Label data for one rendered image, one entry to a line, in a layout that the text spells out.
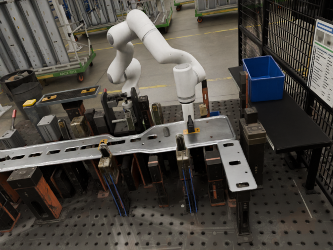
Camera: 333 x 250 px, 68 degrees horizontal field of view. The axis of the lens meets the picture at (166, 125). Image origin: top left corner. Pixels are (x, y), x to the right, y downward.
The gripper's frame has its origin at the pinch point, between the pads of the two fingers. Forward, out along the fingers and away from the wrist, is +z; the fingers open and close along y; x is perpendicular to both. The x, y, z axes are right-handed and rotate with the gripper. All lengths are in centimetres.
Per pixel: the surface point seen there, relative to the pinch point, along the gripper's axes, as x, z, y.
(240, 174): 16.0, 2.9, 33.5
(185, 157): -4.3, -1.4, 24.1
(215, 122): 12.8, 2.9, -4.2
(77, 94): -64, -13, -32
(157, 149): -17.4, 3.1, 10.3
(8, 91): -243, 45, -217
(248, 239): 17, 32, 43
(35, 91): -216, 59, -235
